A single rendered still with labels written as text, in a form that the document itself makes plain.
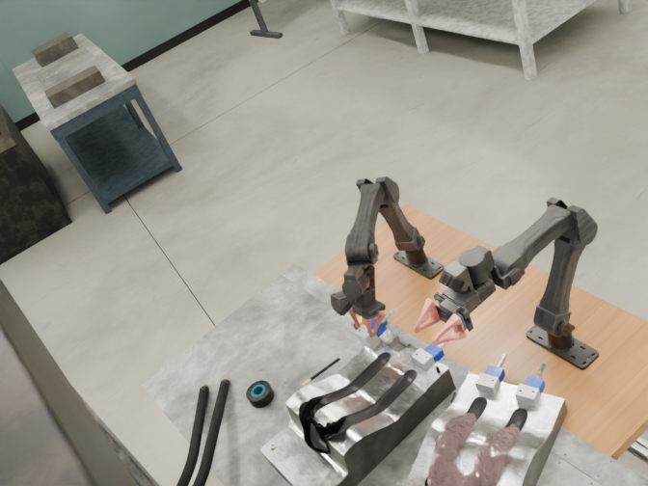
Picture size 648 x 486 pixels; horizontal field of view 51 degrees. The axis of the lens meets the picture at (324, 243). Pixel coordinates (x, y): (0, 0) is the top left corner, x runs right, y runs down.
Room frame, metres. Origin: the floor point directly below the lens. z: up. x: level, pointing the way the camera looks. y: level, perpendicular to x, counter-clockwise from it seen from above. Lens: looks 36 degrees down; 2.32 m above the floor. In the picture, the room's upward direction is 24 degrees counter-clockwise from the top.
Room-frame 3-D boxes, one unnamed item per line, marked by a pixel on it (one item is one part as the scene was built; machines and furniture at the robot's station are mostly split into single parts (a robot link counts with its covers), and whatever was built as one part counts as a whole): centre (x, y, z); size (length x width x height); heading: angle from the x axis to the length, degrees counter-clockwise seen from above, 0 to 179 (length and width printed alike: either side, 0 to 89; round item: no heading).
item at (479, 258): (1.14, -0.32, 1.24); 0.12 x 0.09 x 0.12; 111
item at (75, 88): (5.64, 1.35, 0.46); 1.90 x 0.70 x 0.92; 16
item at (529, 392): (1.09, -0.35, 0.86); 0.13 x 0.05 x 0.05; 132
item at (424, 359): (1.29, -0.16, 0.89); 0.13 x 0.05 x 0.05; 114
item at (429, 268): (1.77, -0.27, 0.84); 0.20 x 0.07 x 0.08; 21
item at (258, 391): (1.48, 0.37, 0.82); 0.08 x 0.08 x 0.04
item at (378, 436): (1.23, 0.11, 0.87); 0.50 x 0.26 x 0.14; 114
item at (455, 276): (1.11, -0.23, 1.25); 0.07 x 0.06 x 0.11; 21
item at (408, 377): (1.23, 0.09, 0.92); 0.35 x 0.16 x 0.09; 114
